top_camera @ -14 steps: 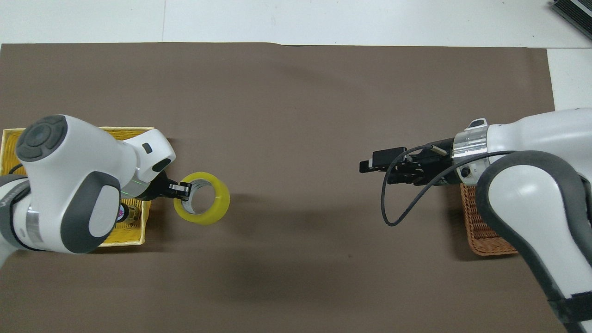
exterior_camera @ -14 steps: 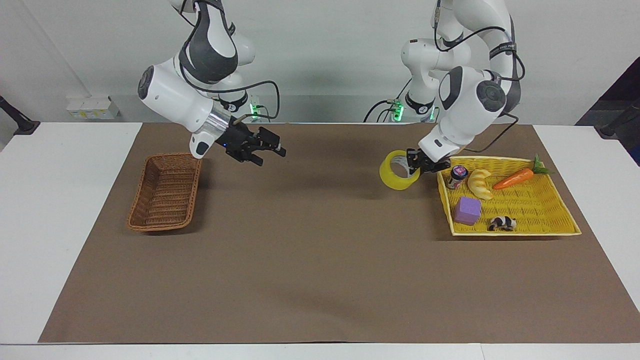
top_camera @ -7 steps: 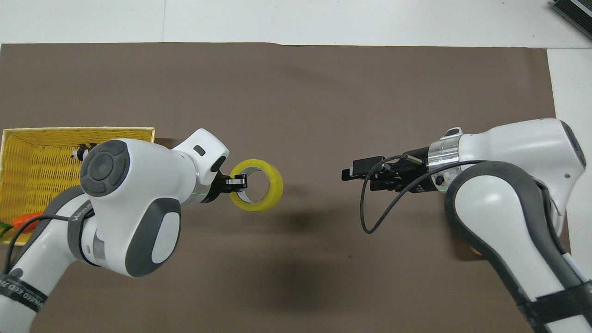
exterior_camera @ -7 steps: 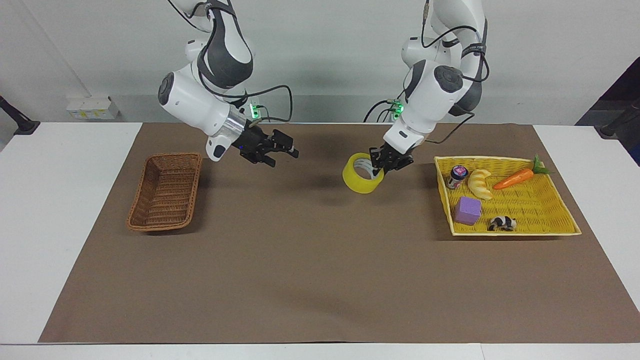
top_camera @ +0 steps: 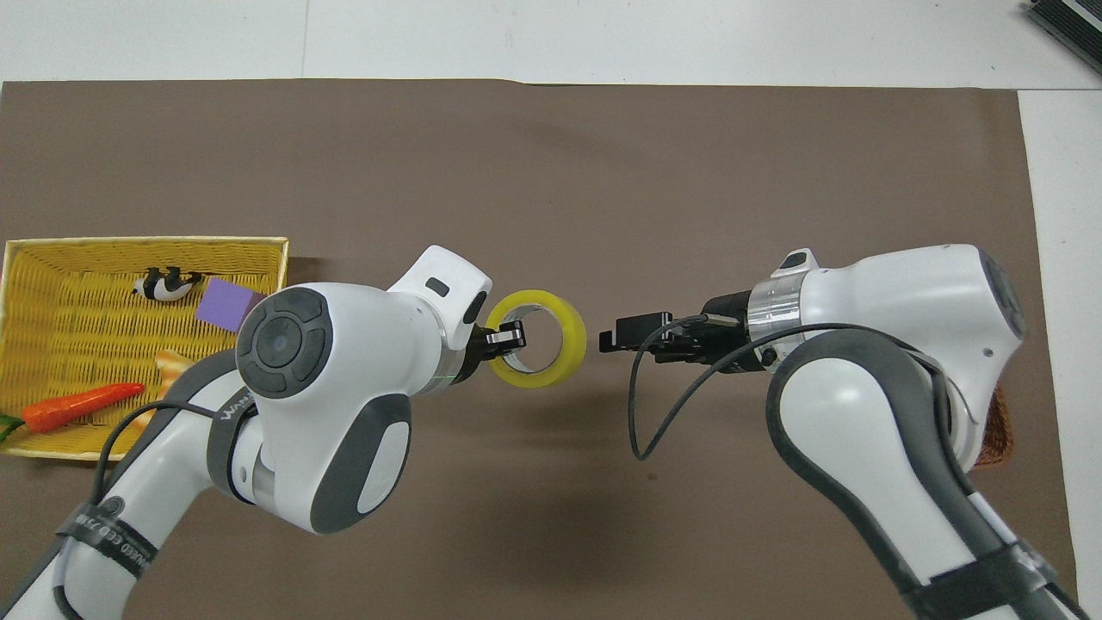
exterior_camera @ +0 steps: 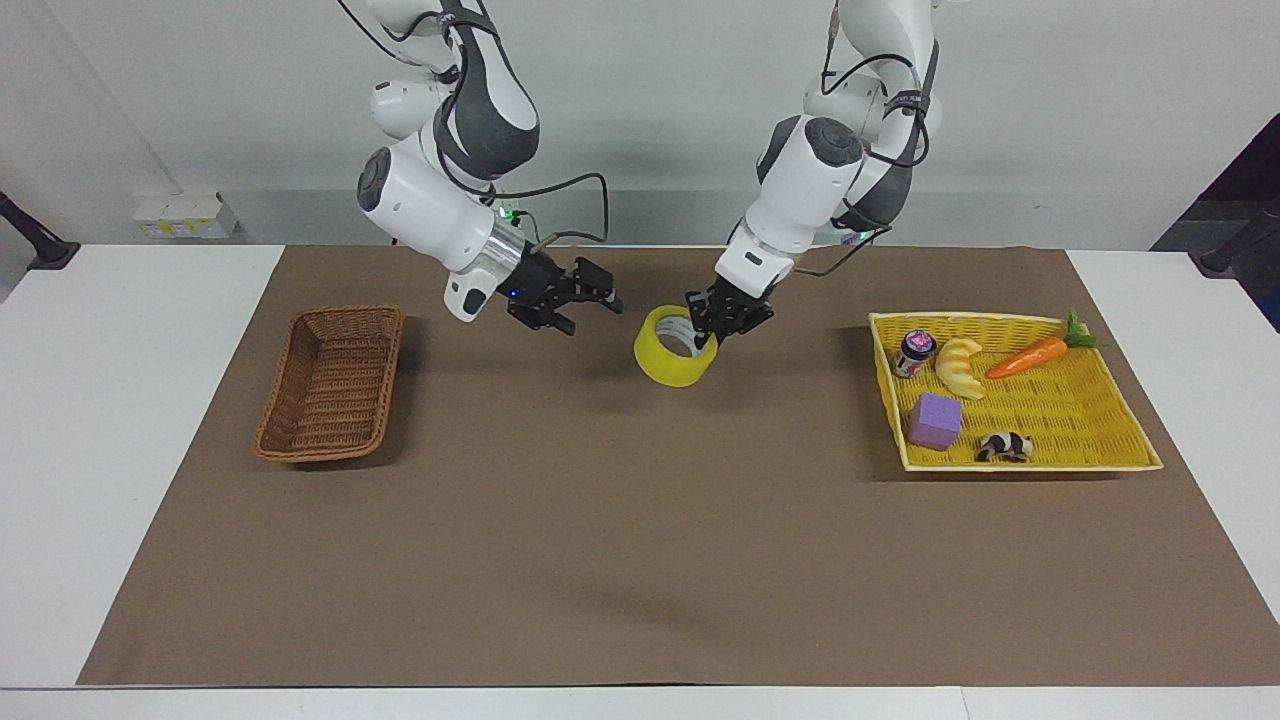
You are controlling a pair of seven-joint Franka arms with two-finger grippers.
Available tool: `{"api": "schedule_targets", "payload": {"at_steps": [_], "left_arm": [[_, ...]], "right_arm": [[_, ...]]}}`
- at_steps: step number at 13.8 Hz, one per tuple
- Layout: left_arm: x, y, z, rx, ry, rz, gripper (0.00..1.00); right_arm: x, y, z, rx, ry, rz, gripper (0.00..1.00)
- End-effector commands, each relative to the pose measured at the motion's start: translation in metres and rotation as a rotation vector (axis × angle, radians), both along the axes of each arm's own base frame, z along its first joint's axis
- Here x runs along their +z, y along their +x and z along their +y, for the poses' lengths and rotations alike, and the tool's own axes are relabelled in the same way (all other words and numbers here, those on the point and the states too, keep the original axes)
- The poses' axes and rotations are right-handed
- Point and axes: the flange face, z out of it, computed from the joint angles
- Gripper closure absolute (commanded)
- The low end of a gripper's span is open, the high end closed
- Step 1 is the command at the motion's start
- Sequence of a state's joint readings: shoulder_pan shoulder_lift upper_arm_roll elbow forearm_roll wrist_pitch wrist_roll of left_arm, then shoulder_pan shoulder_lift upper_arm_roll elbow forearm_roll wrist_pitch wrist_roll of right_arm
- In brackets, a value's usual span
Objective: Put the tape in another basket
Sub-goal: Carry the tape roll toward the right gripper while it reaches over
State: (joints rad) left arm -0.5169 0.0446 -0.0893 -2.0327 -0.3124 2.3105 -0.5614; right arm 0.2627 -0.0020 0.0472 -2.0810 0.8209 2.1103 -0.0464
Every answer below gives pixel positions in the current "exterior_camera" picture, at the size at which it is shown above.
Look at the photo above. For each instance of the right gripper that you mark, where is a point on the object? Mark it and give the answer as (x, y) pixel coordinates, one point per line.
(530, 282)

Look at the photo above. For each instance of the purple foam cube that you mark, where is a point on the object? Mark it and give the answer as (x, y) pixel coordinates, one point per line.
(935, 422)

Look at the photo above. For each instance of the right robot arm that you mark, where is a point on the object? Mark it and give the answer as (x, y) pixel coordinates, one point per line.
(425, 205)

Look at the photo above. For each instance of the yellow tape roll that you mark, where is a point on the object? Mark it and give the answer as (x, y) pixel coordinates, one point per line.
(665, 365)

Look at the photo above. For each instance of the white wall socket box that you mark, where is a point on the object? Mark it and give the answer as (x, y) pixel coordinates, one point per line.
(185, 218)

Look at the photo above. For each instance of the yellow woven basket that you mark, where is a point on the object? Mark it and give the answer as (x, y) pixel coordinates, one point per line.
(1060, 420)

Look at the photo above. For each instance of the black and white toy animal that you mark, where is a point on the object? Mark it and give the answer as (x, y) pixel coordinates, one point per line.
(1003, 446)

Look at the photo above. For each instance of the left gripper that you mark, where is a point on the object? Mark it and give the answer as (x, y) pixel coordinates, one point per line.
(738, 305)

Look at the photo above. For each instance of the orange toy carrot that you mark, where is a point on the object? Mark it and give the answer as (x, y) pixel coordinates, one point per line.
(1030, 357)

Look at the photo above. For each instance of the black stand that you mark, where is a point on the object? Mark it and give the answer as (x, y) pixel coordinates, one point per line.
(40, 245)
(1235, 245)

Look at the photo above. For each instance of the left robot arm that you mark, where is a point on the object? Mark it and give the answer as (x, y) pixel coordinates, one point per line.
(805, 190)

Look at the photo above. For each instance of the small jar with dark lid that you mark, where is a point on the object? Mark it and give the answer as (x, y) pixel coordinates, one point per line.
(913, 352)

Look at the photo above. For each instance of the brown wicker basket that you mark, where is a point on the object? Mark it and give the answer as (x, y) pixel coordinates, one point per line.
(330, 385)

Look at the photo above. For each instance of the yellow toy croissant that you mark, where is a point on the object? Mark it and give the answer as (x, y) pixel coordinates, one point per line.
(960, 368)

